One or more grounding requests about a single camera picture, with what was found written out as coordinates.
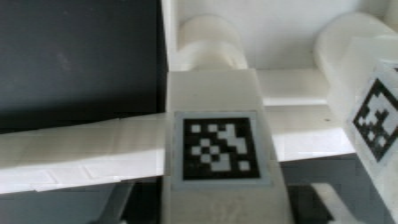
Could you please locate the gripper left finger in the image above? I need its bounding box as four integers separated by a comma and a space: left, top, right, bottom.
89, 179, 161, 224

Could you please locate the white chair leg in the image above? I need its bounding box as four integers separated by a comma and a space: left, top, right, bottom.
314, 13, 398, 221
161, 15, 293, 224

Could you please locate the white U-shaped fence frame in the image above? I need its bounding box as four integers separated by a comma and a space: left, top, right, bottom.
0, 105, 355, 195

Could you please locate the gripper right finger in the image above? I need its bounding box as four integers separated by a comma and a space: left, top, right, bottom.
288, 183, 366, 224

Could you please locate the white chair seat block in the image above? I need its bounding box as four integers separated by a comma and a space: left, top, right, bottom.
160, 0, 398, 106

